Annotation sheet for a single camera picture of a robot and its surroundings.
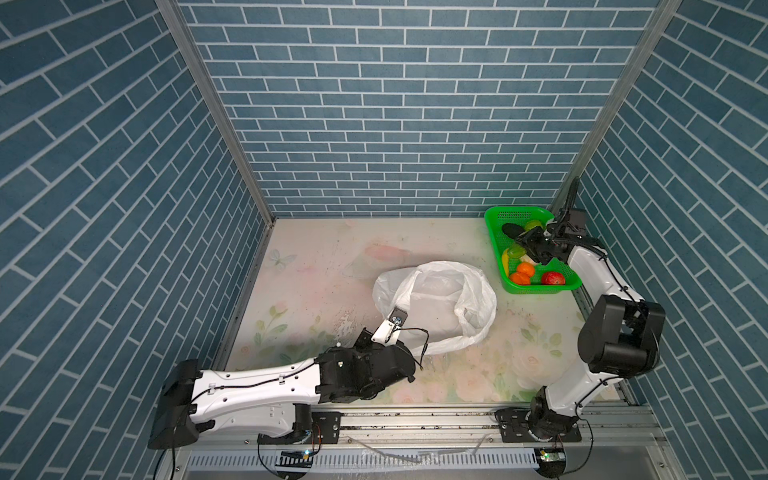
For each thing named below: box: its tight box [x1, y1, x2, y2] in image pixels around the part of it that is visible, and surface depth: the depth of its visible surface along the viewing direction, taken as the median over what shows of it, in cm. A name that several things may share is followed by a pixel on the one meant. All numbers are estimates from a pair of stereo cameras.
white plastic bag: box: [372, 260, 497, 354], surface depth 83 cm
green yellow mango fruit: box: [507, 243, 526, 259], surface depth 88 cm
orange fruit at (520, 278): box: [510, 272, 531, 286], surface depth 100 cm
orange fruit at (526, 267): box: [518, 261, 535, 277], surface depth 102 cm
